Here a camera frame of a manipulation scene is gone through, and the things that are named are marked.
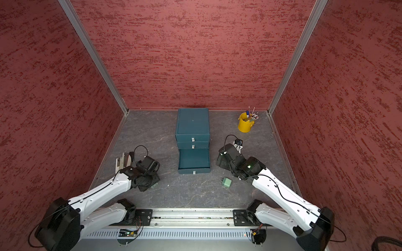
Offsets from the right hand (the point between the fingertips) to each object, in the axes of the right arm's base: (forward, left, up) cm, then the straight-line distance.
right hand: (225, 163), depth 77 cm
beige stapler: (+9, +59, -12) cm, 61 cm away
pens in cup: (+30, -20, +1) cm, 37 cm away
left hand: (-5, +38, -14) cm, 41 cm away
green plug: (-5, -1, -13) cm, 14 cm away
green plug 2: (-8, +36, -7) cm, 38 cm away
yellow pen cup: (+31, -17, -10) cm, 37 cm away
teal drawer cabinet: (+15, +17, +3) cm, 23 cm away
